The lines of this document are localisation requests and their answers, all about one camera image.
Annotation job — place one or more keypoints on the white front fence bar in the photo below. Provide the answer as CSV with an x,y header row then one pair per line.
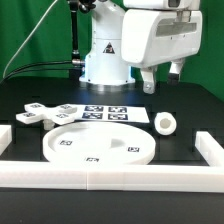
x,y
124,178

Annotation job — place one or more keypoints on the white round table top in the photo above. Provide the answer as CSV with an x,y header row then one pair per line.
x,y
101,143

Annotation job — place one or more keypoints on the white left fence bar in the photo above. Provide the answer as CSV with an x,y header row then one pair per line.
x,y
5,137

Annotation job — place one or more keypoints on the white marker sheet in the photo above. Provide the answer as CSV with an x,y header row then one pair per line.
x,y
111,113

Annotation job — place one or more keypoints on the white right fence bar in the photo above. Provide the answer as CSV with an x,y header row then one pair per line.
x,y
210,149

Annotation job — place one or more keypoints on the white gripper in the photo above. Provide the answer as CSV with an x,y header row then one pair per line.
x,y
151,38

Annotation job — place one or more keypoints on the white cross-shaped table base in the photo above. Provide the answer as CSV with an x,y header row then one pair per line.
x,y
50,116

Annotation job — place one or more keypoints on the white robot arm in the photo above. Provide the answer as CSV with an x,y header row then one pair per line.
x,y
105,69

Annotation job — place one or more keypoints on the white fence bar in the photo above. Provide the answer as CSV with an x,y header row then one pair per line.
x,y
210,149
5,137
124,178

